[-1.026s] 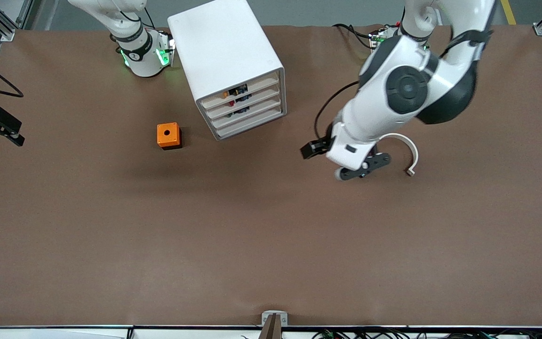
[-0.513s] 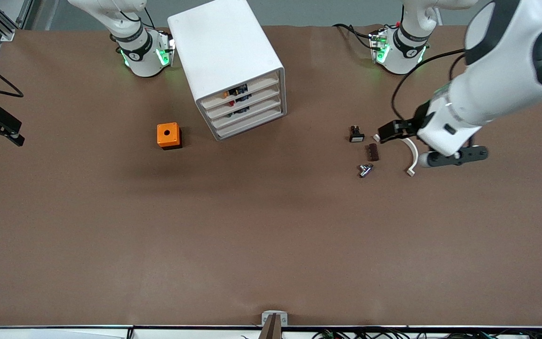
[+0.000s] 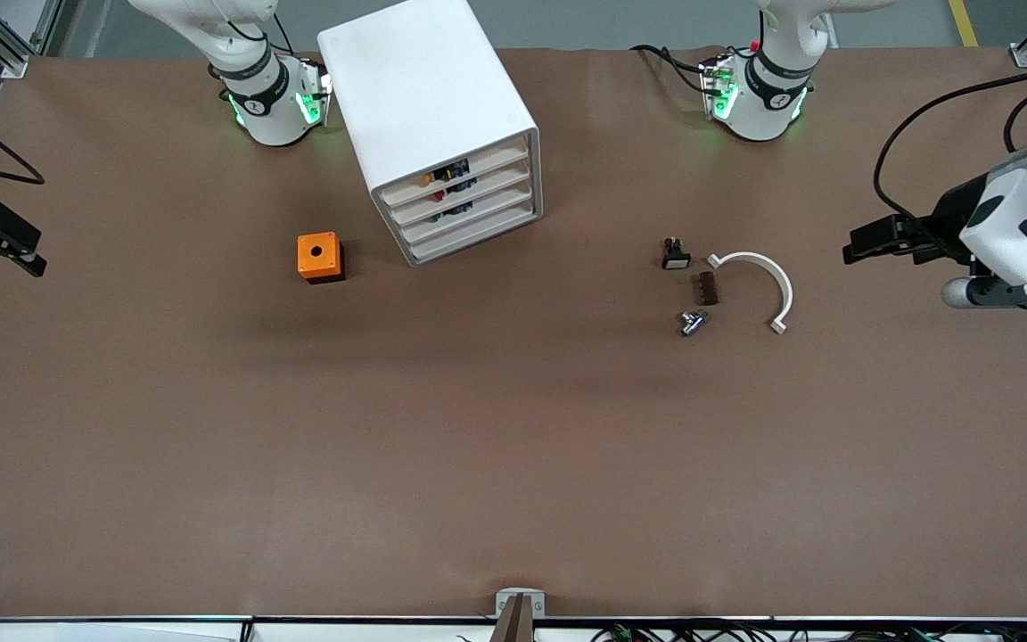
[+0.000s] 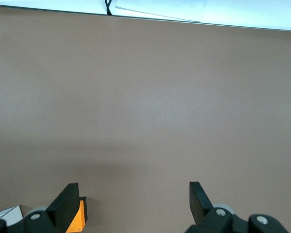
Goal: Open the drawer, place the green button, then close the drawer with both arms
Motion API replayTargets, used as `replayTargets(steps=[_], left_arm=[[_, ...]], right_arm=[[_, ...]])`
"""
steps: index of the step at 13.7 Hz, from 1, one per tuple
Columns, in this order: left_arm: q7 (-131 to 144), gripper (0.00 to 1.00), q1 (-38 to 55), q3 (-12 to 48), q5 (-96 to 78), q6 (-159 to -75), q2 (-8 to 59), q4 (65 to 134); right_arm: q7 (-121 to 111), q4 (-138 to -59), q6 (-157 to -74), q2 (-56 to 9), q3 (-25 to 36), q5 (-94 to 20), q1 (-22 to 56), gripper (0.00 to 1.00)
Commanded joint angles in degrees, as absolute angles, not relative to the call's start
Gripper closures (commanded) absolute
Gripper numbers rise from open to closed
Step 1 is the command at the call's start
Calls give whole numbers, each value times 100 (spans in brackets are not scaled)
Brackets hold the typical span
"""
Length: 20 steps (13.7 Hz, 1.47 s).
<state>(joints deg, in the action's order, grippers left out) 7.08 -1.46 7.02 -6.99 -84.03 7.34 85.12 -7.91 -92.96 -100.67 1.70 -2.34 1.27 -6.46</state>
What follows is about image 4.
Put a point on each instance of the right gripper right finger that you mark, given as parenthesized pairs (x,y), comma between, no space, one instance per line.
(198,206)

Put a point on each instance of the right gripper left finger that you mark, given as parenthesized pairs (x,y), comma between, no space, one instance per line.
(65,206)

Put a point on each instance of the white drawer cabinet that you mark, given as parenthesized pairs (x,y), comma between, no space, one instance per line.
(7,214)

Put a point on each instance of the orange box with hole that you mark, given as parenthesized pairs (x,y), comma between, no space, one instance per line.
(77,218)

